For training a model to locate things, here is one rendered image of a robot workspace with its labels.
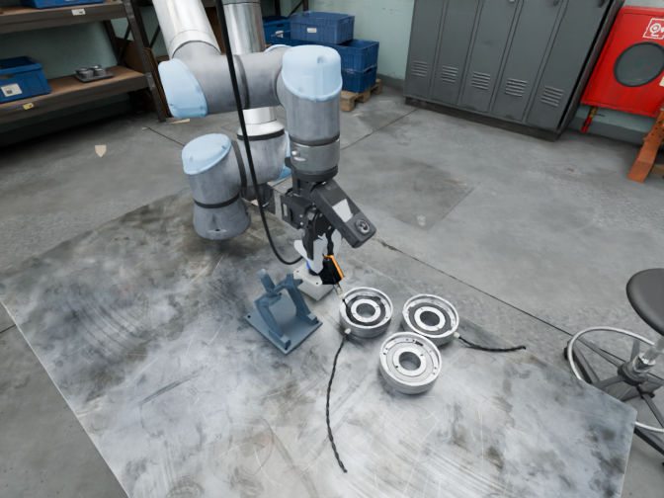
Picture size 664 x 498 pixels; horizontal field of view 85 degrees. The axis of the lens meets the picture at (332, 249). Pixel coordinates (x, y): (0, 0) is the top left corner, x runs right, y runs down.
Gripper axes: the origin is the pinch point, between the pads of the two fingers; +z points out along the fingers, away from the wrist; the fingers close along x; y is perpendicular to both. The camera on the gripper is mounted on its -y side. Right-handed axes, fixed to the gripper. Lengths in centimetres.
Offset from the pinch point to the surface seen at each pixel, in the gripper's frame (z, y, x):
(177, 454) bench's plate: 13.0, -2.4, 35.6
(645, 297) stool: 31, -53, -75
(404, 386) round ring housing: 9.8, -22.3, 5.1
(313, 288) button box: 9.6, 4.1, -0.4
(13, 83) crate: 38, 337, -16
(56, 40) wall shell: 23, 389, -69
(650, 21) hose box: 1, 3, -355
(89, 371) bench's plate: 13.1, 21.9, 39.0
